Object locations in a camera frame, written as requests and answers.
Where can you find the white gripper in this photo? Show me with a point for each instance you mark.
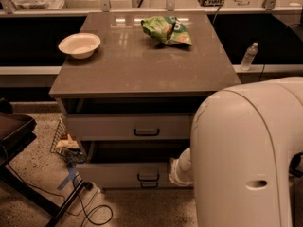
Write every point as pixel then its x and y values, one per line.
pixel 182 171

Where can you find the grey drawer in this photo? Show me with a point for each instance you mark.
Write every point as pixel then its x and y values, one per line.
pixel 141 164
pixel 114 127

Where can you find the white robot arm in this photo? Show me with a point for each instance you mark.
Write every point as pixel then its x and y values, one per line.
pixel 245 148

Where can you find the grey drawer cabinet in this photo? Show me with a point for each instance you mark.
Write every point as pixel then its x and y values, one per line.
pixel 133 74

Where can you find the grey top drawer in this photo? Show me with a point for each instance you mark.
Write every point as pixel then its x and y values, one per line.
pixel 114 127

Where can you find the clear water bottle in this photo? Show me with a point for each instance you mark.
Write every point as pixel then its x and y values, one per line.
pixel 249 56

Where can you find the green chip bag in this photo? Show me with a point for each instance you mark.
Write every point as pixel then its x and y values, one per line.
pixel 167 30

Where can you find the white paper bowl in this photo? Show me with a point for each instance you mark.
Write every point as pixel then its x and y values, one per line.
pixel 80 46

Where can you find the black chair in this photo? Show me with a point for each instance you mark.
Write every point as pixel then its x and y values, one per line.
pixel 37 165

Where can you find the wire basket with items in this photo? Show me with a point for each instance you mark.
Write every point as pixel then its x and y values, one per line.
pixel 65 147

